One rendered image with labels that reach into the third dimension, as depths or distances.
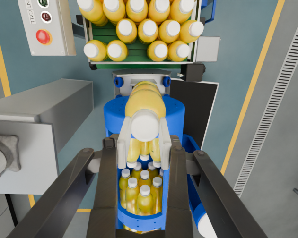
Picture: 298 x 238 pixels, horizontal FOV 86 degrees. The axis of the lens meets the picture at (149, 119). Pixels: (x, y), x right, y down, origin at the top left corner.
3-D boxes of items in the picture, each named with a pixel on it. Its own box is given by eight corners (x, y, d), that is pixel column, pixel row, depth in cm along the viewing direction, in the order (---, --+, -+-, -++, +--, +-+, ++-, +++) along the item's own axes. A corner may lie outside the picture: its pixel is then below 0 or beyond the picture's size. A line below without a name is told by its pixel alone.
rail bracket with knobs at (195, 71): (175, 78, 73) (180, 81, 64) (176, 62, 71) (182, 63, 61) (196, 78, 74) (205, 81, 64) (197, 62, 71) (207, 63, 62)
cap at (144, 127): (155, 138, 23) (156, 144, 22) (129, 133, 23) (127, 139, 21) (161, 113, 22) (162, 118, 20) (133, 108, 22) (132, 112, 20)
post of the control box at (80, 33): (105, 45, 147) (51, 30, 54) (104, 40, 145) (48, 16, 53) (109, 45, 147) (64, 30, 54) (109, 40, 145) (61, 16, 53)
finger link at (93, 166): (114, 175, 14) (79, 174, 14) (122, 144, 18) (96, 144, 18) (114, 160, 13) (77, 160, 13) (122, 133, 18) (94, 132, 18)
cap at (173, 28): (179, 35, 50) (180, 34, 48) (167, 37, 50) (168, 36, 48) (178, 21, 48) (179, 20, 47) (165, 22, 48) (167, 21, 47)
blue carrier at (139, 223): (123, 227, 102) (116, 287, 76) (111, 94, 69) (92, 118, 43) (167, 226, 103) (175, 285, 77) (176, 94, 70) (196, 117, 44)
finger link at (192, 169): (172, 161, 13) (209, 163, 13) (167, 134, 18) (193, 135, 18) (171, 175, 14) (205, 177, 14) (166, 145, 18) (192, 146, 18)
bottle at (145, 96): (156, 110, 41) (163, 149, 24) (129, 105, 41) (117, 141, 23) (162, 83, 39) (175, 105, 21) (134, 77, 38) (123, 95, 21)
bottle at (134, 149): (115, 120, 56) (119, 163, 63) (132, 124, 53) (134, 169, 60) (127, 114, 61) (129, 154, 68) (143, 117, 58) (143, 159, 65)
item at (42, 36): (39, 44, 47) (37, 43, 46) (36, 29, 45) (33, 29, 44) (52, 44, 47) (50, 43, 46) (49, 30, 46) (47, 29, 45)
